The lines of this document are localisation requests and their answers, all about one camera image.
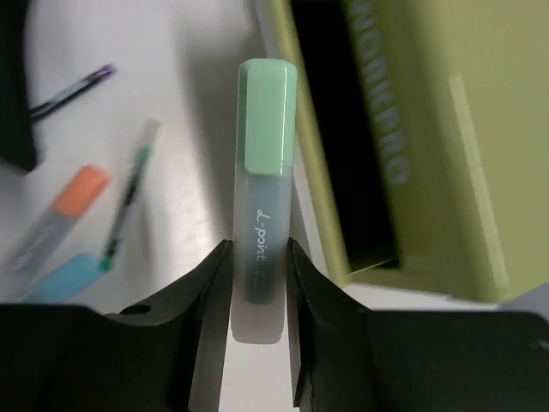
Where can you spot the green highlighter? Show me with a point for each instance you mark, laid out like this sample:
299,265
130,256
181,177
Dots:
263,188

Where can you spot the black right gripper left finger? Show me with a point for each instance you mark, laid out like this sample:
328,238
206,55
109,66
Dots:
164,353

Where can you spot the green gel pen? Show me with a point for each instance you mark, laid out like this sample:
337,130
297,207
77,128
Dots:
144,148

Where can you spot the blue highlighter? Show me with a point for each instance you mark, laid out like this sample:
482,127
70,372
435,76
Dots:
65,282

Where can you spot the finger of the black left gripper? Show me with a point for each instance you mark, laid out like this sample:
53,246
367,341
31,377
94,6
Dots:
17,143

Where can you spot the green cabinet top drawer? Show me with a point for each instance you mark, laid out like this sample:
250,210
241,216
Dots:
339,184

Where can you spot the purple gel pen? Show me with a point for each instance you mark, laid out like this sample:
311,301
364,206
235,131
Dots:
65,96

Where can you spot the green metal drawer cabinet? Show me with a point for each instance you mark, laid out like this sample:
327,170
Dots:
456,94

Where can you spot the orange highlighter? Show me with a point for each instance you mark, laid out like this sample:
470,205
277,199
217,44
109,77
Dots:
57,221

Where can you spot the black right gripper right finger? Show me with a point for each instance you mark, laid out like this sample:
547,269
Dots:
347,357

